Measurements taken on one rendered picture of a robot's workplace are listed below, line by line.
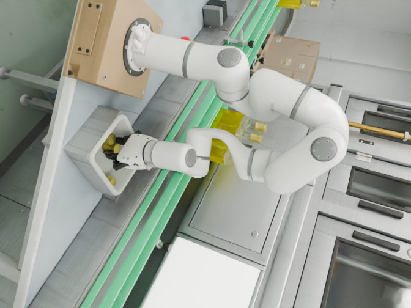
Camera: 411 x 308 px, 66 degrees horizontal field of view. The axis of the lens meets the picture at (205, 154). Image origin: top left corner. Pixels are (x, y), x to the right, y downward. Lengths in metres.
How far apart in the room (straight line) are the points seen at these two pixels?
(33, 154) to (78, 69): 0.90
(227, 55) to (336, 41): 6.40
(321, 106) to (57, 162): 0.68
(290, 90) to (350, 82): 5.55
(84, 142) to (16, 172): 0.80
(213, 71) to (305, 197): 0.66
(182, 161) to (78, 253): 0.46
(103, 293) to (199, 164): 0.46
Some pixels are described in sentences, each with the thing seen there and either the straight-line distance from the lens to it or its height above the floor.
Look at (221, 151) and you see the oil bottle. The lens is 1.16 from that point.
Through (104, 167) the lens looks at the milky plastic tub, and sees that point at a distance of 1.06.
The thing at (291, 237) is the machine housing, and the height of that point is 1.37.
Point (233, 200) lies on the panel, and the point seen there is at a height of 1.13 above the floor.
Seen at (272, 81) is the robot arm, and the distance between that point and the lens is 0.77.
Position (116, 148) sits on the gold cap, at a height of 0.81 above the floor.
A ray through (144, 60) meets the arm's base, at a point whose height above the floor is 0.89.
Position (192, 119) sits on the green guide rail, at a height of 0.94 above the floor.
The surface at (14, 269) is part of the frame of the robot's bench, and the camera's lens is 1.15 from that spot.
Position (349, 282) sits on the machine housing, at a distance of 1.22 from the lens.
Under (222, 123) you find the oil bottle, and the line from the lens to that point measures 1.25.
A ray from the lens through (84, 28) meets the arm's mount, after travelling 0.87.
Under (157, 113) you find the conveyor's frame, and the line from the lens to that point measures 1.16.
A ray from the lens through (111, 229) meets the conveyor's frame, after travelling 1.07.
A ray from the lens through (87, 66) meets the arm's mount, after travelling 0.84.
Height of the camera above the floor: 1.37
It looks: 19 degrees down
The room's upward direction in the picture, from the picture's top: 107 degrees clockwise
